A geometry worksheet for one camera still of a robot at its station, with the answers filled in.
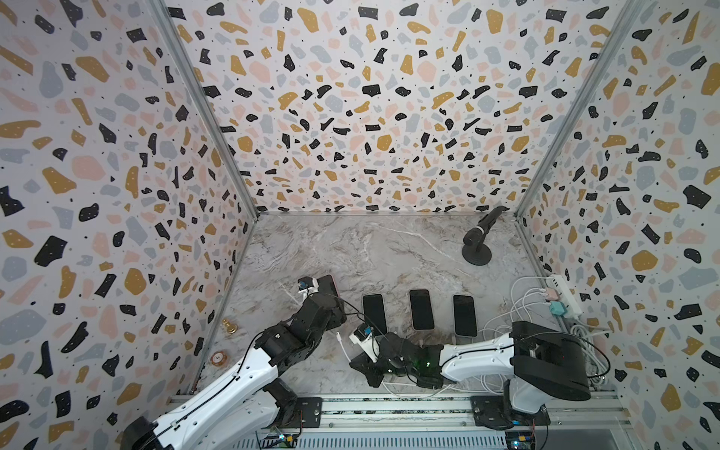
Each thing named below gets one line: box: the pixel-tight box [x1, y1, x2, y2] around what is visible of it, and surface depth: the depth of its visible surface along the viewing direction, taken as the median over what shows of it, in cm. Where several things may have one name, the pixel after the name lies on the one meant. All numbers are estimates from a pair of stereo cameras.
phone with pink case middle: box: [409, 288, 435, 330], surface depth 94 cm
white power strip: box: [546, 273, 583, 319], surface depth 97 cm
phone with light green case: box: [453, 294, 479, 337], surface depth 94 cm
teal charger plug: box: [549, 300, 568, 316], surface depth 96 cm
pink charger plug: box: [545, 287, 563, 301], surface depth 99 cm
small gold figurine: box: [221, 317, 239, 334], surface depth 89 cm
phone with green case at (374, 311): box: [362, 294, 388, 335], surface depth 94 cm
